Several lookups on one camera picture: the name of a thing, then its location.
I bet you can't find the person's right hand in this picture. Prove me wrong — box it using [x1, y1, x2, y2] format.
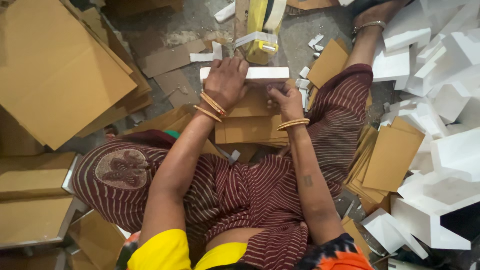
[266, 82, 306, 123]

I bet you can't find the person's left hand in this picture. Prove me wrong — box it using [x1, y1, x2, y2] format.
[202, 57, 250, 110]

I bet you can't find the long white foam block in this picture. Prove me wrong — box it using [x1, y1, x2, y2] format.
[199, 66, 290, 84]

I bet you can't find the gold bangle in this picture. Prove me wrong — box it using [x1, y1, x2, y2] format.
[199, 91, 227, 117]
[277, 118, 311, 132]
[193, 104, 223, 123]

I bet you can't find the angled white foam scrap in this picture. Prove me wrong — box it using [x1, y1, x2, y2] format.
[189, 41, 224, 63]

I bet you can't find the stack of small cardboard sheets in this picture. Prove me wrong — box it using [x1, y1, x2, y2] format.
[215, 83, 298, 148]

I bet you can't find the grey-brown cardboard scrap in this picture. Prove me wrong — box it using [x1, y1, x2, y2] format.
[137, 39, 207, 79]
[154, 69, 201, 109]

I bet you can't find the single brown cardboard piece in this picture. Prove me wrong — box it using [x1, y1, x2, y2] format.
[306, 38, 350, 89]

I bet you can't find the yellow tape dispenser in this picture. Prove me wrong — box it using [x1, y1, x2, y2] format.
[234, 0, 288, 65]

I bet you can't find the small white foam bar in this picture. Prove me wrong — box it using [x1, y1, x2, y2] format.
[214, 1, 236, 23]

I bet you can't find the roll of packing tape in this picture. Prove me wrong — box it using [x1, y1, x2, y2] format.
[262, 0, 288, 31]

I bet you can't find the maroon striped garment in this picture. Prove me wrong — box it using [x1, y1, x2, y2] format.
[72, 63, 374, 270]

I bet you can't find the pile of cardboard rectangles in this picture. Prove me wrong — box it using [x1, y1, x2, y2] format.
[343, 116, 426, 215]

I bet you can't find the silver anklet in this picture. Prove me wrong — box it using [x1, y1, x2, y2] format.
[352, 20, 387, 35]

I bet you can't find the person's bare foot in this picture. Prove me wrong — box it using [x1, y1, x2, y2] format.
[352, 0, 411, 34]

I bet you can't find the heap of white foam pieces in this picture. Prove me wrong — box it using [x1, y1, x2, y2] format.
[360, 0, 480, 260]

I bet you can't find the orange black patterned scarf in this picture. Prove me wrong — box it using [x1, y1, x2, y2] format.
[293, 233, 375, 270]

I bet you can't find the stack of large cardboard sheets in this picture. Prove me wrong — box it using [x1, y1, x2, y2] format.
[0, 0, 154, 151]

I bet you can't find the yellow top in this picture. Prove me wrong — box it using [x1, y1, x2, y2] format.
[127, 229, 249, 270]

